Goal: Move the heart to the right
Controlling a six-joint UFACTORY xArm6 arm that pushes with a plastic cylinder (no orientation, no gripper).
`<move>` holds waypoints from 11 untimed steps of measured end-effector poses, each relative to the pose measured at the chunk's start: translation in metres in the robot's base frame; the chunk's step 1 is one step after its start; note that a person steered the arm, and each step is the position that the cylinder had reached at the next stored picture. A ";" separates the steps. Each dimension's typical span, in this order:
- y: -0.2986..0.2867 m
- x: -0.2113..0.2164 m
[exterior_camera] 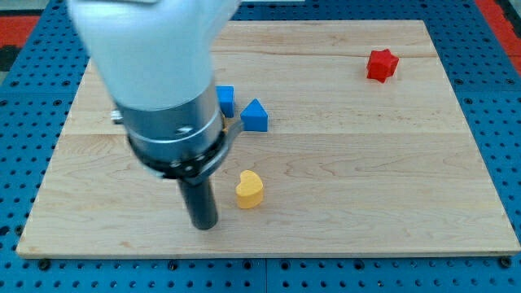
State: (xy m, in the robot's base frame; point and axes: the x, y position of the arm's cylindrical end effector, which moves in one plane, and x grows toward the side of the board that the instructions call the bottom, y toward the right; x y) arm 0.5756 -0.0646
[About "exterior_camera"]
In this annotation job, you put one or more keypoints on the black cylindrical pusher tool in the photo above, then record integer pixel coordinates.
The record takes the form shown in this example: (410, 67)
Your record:
(200, 203)

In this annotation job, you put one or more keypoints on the blue cube block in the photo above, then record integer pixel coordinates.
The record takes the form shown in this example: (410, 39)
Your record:
(225, 95)

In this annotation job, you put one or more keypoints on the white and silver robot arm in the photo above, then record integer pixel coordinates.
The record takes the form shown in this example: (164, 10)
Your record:
(155, 60)

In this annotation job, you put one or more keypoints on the yellow heart block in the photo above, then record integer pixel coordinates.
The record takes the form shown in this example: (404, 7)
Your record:
(250, 190)

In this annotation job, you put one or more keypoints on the light wooden board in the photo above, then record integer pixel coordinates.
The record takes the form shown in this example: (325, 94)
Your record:
(351, 167)

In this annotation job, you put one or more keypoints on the blue triangle block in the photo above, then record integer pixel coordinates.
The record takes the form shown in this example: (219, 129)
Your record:
(254, 117)

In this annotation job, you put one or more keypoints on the red star block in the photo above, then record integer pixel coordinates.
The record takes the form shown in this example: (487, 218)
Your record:
(381, 65)

